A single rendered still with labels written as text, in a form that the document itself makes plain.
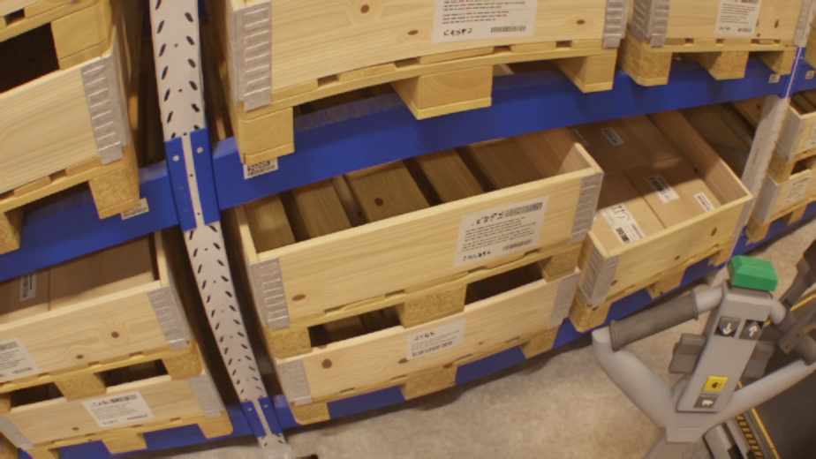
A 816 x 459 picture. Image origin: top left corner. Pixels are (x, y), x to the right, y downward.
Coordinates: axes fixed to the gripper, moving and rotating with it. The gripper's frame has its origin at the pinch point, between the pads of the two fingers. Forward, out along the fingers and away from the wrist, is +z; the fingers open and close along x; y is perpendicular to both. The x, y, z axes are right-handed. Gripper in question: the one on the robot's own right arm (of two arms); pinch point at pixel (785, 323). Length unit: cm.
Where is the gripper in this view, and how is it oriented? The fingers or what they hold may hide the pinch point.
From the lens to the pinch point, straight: 92.0
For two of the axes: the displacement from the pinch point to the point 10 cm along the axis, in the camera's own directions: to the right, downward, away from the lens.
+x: 1.8, -4.6, 8.7
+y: 8.1, 5.7, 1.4
